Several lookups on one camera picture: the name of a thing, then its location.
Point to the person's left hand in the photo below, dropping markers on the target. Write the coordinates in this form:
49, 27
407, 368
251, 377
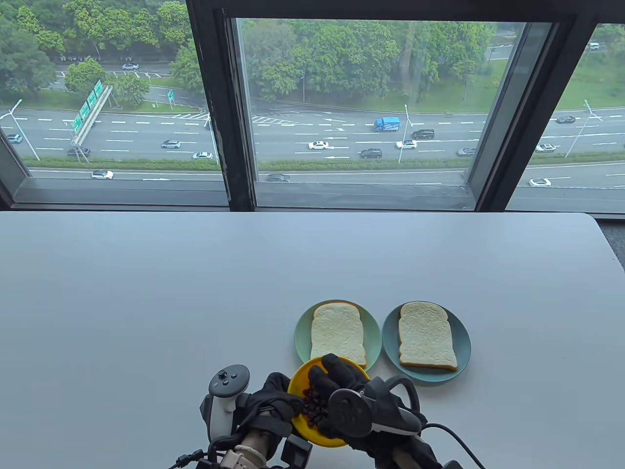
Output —
268, 400

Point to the person's right hand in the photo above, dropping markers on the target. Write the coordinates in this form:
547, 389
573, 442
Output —
337, 373

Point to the yellow bowl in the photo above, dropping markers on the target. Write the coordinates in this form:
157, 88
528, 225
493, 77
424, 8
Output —
299, 381

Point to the white toast slice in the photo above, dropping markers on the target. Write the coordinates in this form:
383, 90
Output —
337, 332
425, 337

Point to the pile of dark cranberries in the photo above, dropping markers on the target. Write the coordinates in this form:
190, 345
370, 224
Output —
315, 410

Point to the person's right forearm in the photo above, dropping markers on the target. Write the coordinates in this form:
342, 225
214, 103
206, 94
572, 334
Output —
400, 460

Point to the person's left forearm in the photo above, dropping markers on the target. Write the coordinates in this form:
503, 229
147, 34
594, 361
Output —
254, 442

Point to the grey handheld controller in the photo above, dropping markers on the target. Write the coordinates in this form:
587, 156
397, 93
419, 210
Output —
349, 413
227, 386

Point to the light green plate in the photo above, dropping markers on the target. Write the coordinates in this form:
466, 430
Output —
373, 337

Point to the beige wrist watch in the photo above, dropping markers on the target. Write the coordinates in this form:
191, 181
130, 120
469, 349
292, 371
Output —
239, 457

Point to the blue plate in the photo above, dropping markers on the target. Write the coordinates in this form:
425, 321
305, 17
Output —
464, 342

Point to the black box with white label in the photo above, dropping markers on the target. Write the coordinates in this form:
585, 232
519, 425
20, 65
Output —
453, 465

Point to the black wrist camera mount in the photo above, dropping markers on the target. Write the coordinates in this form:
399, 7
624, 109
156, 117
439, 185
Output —
295, 449

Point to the dark window frame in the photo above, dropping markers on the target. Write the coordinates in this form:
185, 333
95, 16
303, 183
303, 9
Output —
234, 171

